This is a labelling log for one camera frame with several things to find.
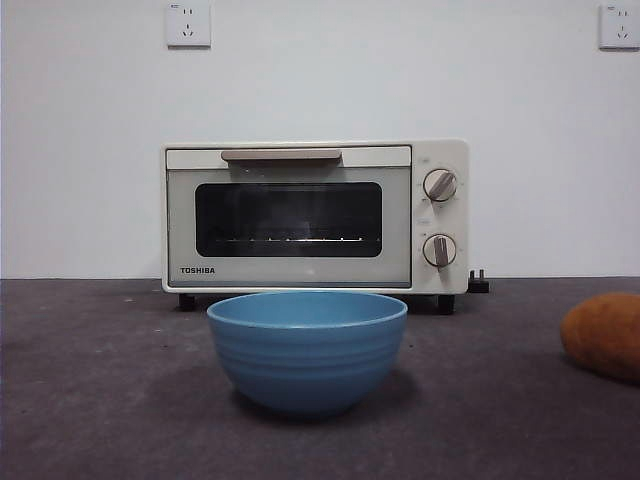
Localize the blue ribbed bowl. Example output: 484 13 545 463
206 291 409 420

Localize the oven door with beige handle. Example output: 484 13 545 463
165 144 413 290

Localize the brown potato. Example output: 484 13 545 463
559 292 640 385

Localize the beige round oven knob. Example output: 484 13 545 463
422 232 457 270
422 168 458 203

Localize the white Toshiba toaster oven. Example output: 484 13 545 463
160 138 471 315

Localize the metal wire oven rack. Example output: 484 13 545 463
214 234 376 246

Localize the black power cord with plug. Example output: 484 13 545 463
467 268 492 294

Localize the white wall socket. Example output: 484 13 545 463
167 1 212 50
598 4 640 51

